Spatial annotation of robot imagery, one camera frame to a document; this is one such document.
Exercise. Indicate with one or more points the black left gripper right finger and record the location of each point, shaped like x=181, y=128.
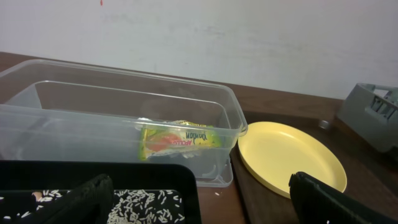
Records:
x=317, y=202

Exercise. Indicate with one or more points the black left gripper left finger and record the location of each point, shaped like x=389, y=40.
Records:
x=91, y=202

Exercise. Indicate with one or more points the rice leftovers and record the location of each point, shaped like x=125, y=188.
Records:
x=129, y=206

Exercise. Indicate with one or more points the yellow plate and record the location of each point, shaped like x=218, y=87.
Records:
x=272, y=152

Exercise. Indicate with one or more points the green snack wrapper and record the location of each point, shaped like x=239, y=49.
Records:
x=187, y=140

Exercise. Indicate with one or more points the grey dishwasher rack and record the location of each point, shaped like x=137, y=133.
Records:
x=371, y=112

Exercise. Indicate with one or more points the black plastic tray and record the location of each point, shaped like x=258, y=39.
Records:
x=45, y=175

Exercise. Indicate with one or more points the dark brown serving tray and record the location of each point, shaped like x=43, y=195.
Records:
x=372, y=177

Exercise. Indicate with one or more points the clear plastic bin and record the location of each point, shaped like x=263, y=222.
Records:
x=57, y=111

